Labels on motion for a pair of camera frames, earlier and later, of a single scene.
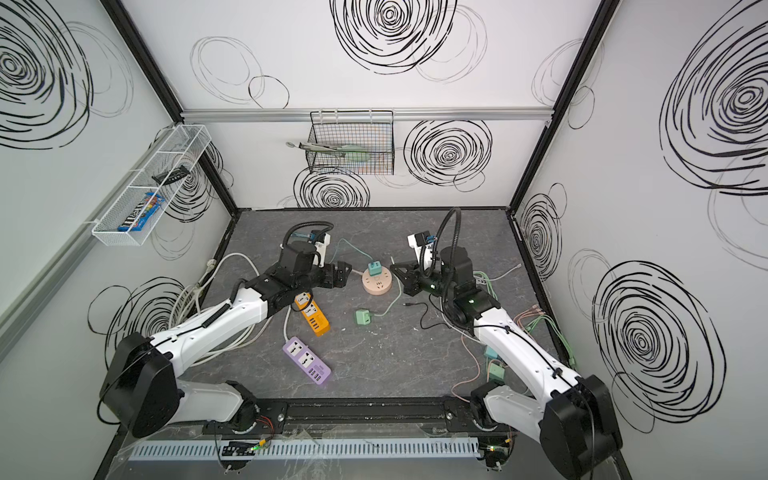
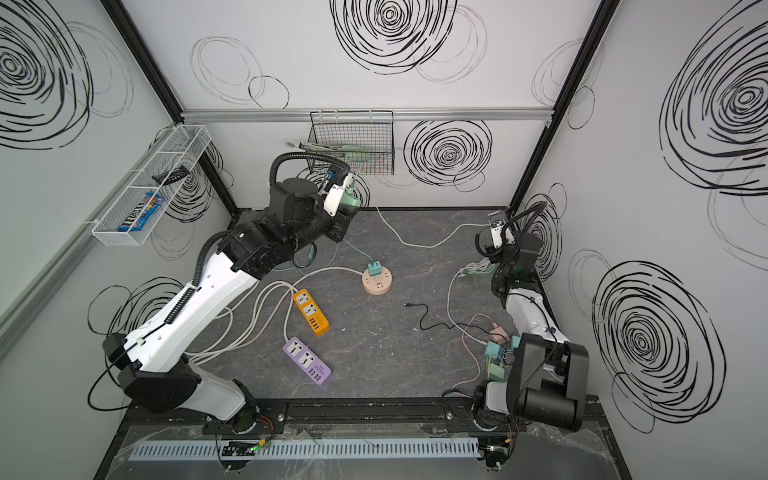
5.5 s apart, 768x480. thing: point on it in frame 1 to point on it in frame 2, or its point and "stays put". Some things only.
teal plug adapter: (375, 268) stays put
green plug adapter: (363, 317) to (350, 199)
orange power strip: (312, 313) stays put
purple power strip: (306, 360) stays put
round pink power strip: (377, 279) stays put
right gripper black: (411, 279) to (501, 276)
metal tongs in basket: (340, 150) stays put
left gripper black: (330, 275) to (339, 221)
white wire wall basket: (139, 208) stays put
